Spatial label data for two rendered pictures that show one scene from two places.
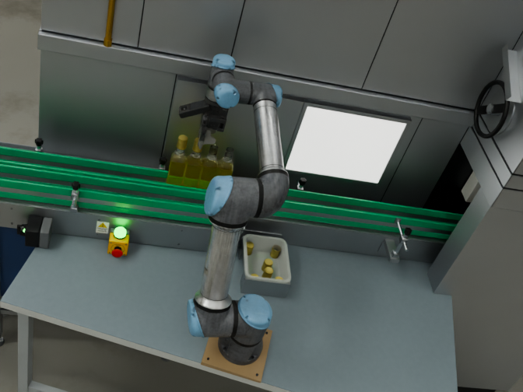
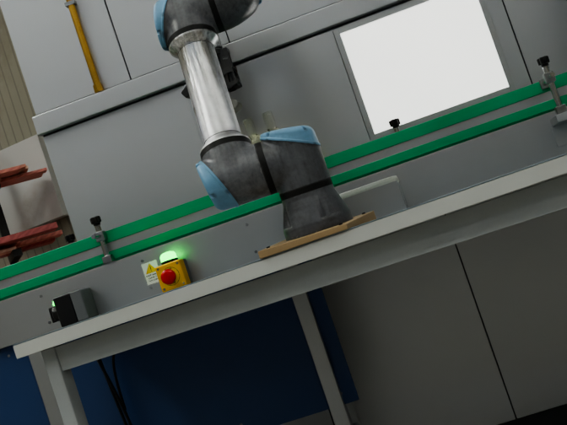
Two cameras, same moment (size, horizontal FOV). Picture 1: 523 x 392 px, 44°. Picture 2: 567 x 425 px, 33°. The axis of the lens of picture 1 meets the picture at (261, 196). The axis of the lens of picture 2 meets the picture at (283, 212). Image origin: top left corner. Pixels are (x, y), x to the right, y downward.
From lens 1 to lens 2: 210 cm
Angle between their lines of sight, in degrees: 48
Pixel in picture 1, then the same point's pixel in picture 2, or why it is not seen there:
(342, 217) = (467, 123)
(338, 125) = (394, 35)
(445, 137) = not seen: outside the picture
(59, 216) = (96, 281)
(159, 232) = (223, 244)
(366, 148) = (451, 45)
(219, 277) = (207, 100)
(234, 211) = (181, 12)
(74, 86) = (91, 164)
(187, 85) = not seen: hidden behind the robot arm
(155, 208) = (201, 212)
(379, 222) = (524, 104)
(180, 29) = not seen: hidden behind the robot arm
